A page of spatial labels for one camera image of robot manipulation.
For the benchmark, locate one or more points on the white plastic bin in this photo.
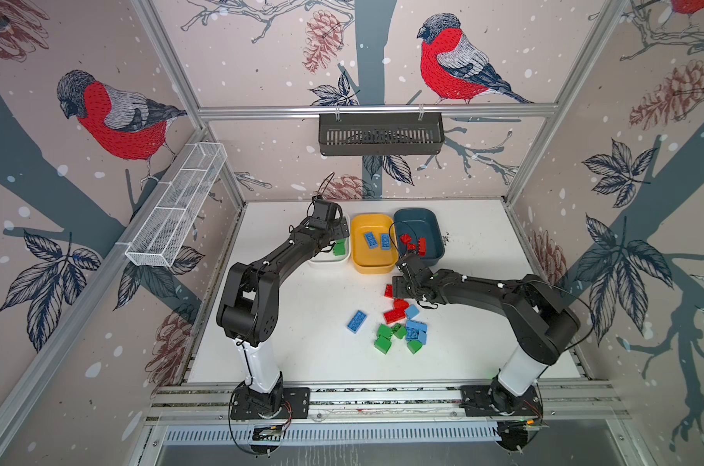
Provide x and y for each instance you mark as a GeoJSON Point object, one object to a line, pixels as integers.
{"type": "Point", "coordinates": [336, 257]}

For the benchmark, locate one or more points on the blue long lego brick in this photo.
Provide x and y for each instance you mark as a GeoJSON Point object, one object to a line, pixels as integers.
{"type": "Point", "coordinates": [357, 321]}
{"type": "Point", "coordinates": [371, 240]}
{"type": "Point", "coordinates": [385, 242]}

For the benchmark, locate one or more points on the black wire shelf basket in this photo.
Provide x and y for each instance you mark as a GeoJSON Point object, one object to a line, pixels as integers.
{"type": "Point", "coordinates": [381, 134]}

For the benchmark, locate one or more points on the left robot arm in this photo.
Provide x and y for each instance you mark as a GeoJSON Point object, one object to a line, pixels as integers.
{"type": "Point", "coordinates": [249, 307]}

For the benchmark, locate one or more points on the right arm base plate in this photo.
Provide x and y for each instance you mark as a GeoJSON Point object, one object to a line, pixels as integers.
{"type": "Point", "coordinates": [493, 401]}

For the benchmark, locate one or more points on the green lego brick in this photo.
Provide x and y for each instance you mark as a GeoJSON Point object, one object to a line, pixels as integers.
{"type": "Point", "coordinates": [414, 346]}
{"type": "Point", "coordinates": [339, 248]}
{"type": "Point", "coordinates": [388, 332]}
{"type": "Point", "coordinates": [383, 345]}

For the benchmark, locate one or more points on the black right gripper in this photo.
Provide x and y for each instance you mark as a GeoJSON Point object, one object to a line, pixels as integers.
{"type": "Point", "coordinates": [398, 282]}

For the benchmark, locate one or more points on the light blue small lego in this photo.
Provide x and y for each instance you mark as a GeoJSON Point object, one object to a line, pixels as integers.
{"type": "Point", "coordinates": [412, 311]}

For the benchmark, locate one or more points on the red lego brick low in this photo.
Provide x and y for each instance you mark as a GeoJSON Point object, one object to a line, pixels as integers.
{"type": "Point", "coordinates": [398, 312]}

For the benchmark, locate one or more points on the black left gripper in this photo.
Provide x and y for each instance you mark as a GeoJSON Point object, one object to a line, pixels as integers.
{"type": "Point", "coordinates": [340, 228]}

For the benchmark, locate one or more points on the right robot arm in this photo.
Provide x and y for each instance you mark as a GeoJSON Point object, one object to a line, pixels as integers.
{"type": "Point", "coordinates": [542, 324]}

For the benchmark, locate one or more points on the aluminium front rail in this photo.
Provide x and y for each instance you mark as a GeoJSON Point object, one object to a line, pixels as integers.
{"type": "Point", "coordinates": [552, 400]}

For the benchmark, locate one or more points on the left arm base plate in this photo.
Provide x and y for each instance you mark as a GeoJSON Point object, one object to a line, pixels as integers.
{"type": "Point", "coordinates": [250, 405]}

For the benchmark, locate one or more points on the white wire mesh basket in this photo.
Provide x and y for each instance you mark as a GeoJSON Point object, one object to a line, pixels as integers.
{"type": "Point", "coordinates": [167, 226]}

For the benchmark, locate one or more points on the yellow plastic bin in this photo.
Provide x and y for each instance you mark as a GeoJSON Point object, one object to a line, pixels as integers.
{"type": "Point", "coordinates": [372, 261]}

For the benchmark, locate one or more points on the dark teal plastic bin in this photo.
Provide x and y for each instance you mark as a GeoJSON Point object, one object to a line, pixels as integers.
{"type": "Point", "coordinates": [418, 223]}

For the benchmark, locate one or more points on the green lego brick front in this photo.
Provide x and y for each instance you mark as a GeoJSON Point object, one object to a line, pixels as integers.
{"type": "Point", "coordinates": [383, 345]}

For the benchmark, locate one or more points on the blue lego brick cluster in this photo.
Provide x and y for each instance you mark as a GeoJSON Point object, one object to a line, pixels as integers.
{"type": "Point", "coordinates": [416, 331]}

